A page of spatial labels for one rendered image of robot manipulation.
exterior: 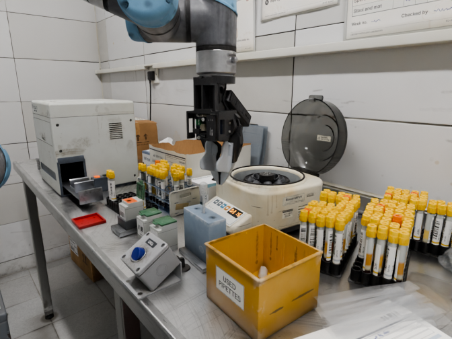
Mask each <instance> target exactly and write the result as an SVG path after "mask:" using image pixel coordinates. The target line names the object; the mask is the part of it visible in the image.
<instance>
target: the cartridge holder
mask: <svg viewBox="0 0 452 339"><path fill-rule="evenodd" d="M117 217H118V224H115V225H111V230H112V231H113V232H114V233H115V234H117V236H118V237H124V236H126V235H130V234H132V233H136V232H137V218H136V219H131V220H128V221H125V220H124V219H123V218H122V217H120V215H118V216H117Z"/></svg>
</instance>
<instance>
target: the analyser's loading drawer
mask: <svg viewBox="0 0 452 339"><path fill-rule="evenodd" d="M62 185H63V187H64V188H65V189H67V190H68V191H69V192H70V193H71V194H72V195H73V196H75V197H76V198H77V199H78V200H79V204H80V205H82V204H87V203H91V202H97V201H100V200H103V199H104V198H103V191H102V187H98V188H94V181H93V180H89V176H88V177H83V178H75V179H71V180H69V181H68V182H62Z"/></svg>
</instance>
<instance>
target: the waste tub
mask: <svg viewBox="0 0 452 339"><path fill-rule="evenodd" d="M204 245H205V246H206V295H207V297H208V298H209V299H210V300H211V301H212V302H213V303H214V304H215V305H216V306H218V307H219V308H220V309H221V310H222V311H223V312H224V313H225V314H226V315H228V316H229V317H230V318H231V319H232V320H233V321H234V322H235V323H236V324H237V325H238V326H239V327H240V328H241V329H242V330H243V331H244V332H245V333H247V334H248V335H249V336H250V337H251V338H252V339H266V338H267V337H269V336H271V335H272V334H274V333H275V332H277V331H279V330H280V329H282V328H284V327H285V326H287V325H289V324H290V323H292V322H293V321H295V320H296V319H298V318H300V317H301V316H303V315H305V314H306V313H308V312H310V311H311V310H312V309H314V307H317V300H316V299H315V298H314V297H317V296H318V289H319V274H320V264H321V256H322V254H323V253H324V252H323V251H321V250H319V249H317V248H315V247H313V246H311V245H309V244H307V243H305V242H302V241H300V240H298V239H296V238H294V237H292V236H290V235H288V234H286V233H283V232H282V231H279V230H278V229H275V228H273V227H271V226H269V225H267V224H265V223H263V224H261V225H257V226H255V227H250V228H248V229H244V230H242V231H238V232H236V233H232V234H230V235H226V236H224V237H220V238H218V239H214V240H212V241H208V242H206V243H204ZM261 266H265V267H266V268H267V269H268V274H267V276H264V277H262V278H259V277H258V272H259V269H260V267H261Z"/></svg>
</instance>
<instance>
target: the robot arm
mask: <svg viewBox="0 0 452 339"><path fill-rule="evenodd" d="M83 1H85V2H88V3H90V4H92V5H95V6H96V7H99V8H101V9H103V10H106V11H108V12H110V13H112V14H114V15H117V16H118V17H121V18H123V19H125V24H126V30H127V32H128V36H129V37H130V39H131V40H133V41H135V42H145V43H153V42H173V43H196V74H197V75H199V77H193V88H194V110H191V111H186V129H187V139H192V138H195V134H196V139H197V140H201V143H202V146H203V147H204V149H205V154H204V156H203V157H202V158H201V159H200V168H201V169H202V170H208V171H211V174H212V176H213V178H214V179H215V181H216V183H217V184H218V185H223V184H224V183H225V181H226V180H227V179H228V177H229V176H230V174H231V172H232V170H233V168H234V166H235V163H236V161H237V159H238V157H239V154H240V152H241V149H242V147H243V133H242V131H243V126H246V127H249V125H250V120H251V115H250V114H249V112H248V111H247V110H246V109H245V107H244V106H243V104H242V103H241V102H240V101H239V99H238V98H237V96H236V95H235V94H234V92H233V91H232V90H226V89H227V85H230V84H235V77H234V76H233V75H235V74H236V62H237V61H238V58H237V57H236V52H237V17H238V13H237V0H83ZM189 118H192V132H191V133H189ZM195 119H196V128H195ZM217 141H218V142H223V145H222V146H221V144H220V143H218V142H217ZM220 154H221V156H220ZM10 173H11V160H10V157H9V155H8V153H7V151H6V150H5V149H3V148H2V146H1V145H0V188H1V187H2V186H3V185H4V184H5V183H6V181H7V180H8V178H9V175H10Z"/></svg>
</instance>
